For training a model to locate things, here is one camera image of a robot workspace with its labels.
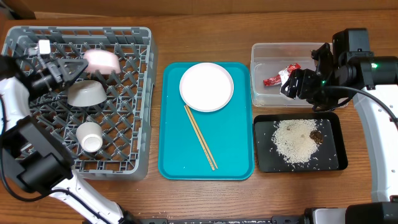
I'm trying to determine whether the small pink plate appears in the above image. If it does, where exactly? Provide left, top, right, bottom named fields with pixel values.
left=83, top=49, right=121, bottom=75

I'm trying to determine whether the red snack wrapper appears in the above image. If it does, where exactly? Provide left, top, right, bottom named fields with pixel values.
left=263, top=63, right=301, bottom=86

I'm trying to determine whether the large white plate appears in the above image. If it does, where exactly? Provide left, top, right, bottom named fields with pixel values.
left=179, top=63, right=234, bottom=113

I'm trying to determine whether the black plastic tray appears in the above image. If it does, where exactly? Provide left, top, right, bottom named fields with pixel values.
left=254, top=112, right=348, bottom=173

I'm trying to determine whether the grey bowl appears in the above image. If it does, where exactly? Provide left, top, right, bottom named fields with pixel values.
left=67, top=80, right=107, bottom=107

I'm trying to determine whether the white cup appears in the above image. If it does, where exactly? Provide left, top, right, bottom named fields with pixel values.
left=76, top=122, right=103, bottom=152

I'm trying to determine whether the grey plastic dish rack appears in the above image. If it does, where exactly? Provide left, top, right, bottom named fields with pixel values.
left=2, top=26, right=157, bottom=180

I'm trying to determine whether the teal plastic tray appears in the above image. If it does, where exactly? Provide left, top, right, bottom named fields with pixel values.
left=158, top=62, right=254, bottom=180

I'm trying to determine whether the white rice pile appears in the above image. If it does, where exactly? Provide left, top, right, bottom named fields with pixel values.
left=272, top=119, right=319, bottom=164

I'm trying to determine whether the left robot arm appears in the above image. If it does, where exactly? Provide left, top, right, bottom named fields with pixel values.
left=1, top=55, right=140, bottom=223

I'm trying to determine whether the clear plastic bin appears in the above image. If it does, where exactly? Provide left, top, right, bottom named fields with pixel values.
left=250, top=42, right=323, bottom=108

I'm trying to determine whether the brown food scrap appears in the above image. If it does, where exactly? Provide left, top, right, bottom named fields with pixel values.
left=310, top=131, right=323, bottom=145

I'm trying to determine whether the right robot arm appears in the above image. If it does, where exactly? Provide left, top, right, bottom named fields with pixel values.
left=280, top=28, right=397, bottom=223

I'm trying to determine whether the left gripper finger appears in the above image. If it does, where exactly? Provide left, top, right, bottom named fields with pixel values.
left=58, top=74, right=80, bottom=91
left=54, top=58, right=88, bottom=80

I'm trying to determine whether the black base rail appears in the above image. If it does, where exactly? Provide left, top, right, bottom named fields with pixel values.
left=82, top=207, right=398, bottom=224

